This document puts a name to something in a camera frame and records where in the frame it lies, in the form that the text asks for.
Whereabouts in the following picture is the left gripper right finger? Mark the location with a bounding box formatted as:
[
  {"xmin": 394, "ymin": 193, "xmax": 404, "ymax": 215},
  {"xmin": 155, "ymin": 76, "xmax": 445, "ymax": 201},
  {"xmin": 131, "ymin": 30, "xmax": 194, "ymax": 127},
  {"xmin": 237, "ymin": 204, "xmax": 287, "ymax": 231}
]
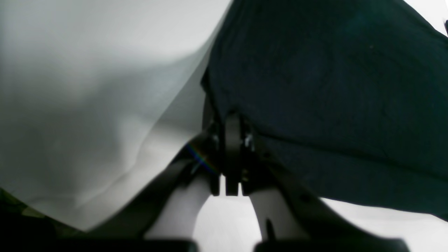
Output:
[{"xmin": 241, "ymin": 122, "xmax": 409, "ymax": 252}]

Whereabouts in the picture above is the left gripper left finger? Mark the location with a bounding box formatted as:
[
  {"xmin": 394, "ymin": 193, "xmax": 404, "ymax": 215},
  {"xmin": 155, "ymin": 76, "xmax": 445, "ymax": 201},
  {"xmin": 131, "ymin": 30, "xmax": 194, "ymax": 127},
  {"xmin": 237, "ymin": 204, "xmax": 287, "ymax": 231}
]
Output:
[{"xmin": 84, "ymin": 122, "xmax": 224, "ymax": 252}]

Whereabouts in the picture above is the black T-shirt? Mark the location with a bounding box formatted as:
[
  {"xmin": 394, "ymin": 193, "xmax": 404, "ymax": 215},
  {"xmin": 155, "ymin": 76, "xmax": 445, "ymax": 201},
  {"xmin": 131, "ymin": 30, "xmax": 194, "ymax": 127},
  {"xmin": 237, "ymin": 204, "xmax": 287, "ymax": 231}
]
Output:
[{"xmin": 203, "ymin": 0, "xmax": 448, "ymax": 220}]

